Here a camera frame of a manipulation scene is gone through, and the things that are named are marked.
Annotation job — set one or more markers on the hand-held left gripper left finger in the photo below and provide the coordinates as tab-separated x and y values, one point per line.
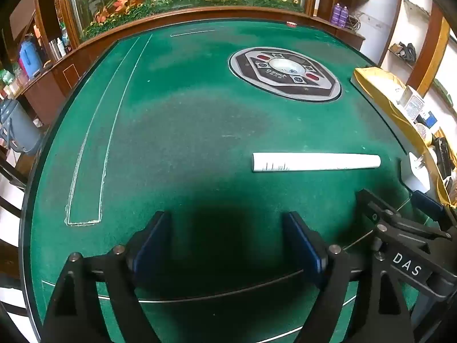
151	250

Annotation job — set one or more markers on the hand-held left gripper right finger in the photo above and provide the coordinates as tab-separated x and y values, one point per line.
303	250

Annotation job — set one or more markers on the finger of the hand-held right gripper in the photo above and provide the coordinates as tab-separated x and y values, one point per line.
371	203
428	203

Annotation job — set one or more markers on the yellow cardboard tray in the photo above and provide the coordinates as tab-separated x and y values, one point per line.
375	78

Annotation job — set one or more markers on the round table control panel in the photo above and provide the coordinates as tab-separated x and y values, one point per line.
285	78

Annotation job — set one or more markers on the black items on shelf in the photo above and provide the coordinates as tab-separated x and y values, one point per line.
407	51

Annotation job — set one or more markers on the grey plastic bucket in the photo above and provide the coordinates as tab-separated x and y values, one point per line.
16	125

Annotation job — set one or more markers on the steel thermos bottle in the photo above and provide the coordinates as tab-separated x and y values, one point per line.
53	48

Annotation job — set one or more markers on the green snack packets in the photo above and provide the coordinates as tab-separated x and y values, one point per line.
5	78

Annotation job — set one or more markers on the blue thermos jug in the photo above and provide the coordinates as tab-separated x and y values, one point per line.
26	59

